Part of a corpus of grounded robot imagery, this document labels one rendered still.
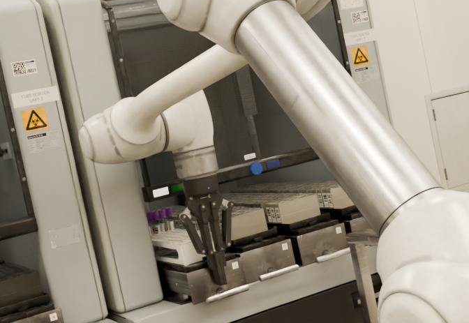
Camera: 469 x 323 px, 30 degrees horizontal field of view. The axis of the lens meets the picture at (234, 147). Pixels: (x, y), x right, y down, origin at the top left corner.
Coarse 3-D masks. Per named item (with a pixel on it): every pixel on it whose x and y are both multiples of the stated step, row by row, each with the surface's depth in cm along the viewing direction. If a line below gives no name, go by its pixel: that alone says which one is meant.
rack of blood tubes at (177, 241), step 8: (168, 232) 213; (176, 232) 210; (184, 232) 207; (152, 240) 205; (160, 240) 202; (168, 240) 201; (176, 240) 197; (184, 240) 195; (168, 248) 213; (176, 248) 193; (184, 248) 190; (192, 248) 191; (160, 256) 203; (168, 256) 210; (176, 256) 208; (184, 256) 190; (192, 256) 191; (200, 256) 192; (184, 264) 191
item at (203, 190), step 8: (208, 176) 184; (216, 176) 187; (184, 184) 185; (192, 184) 184; (200, 184) 183; (208, 184) 184; (216, 184) 186; (184, 192) 186; (192, 192) 184; (200, 192) 183; (208, 192) 184; (216, 192) 188; (192, 200) 185; (200, 200) 186; (208, 200) 186; (216, 200) 187; (192, 208) 185; (208, 208) 186; (200, 216) 186; (208, 216) 186
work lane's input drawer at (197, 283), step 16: (160, 272) 200; (176, 272) 191; (192, 272) 187; (208, 272) 189; (240, 272) 192; (176, 288) 193; (192, 288) 187; (208, 288) 188; (224, 288) 190; (240, 288) 187
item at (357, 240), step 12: (372, 228) 186; (348, 240) 185; (360, 240) 181; (372, 240) 178; (360, 252) 185; (360, 264) 184; (360, 276) 185; (360, 288) 186; (372, 288) 185; (360, 300) 187; (372, 300) 185; (372, 312) 185
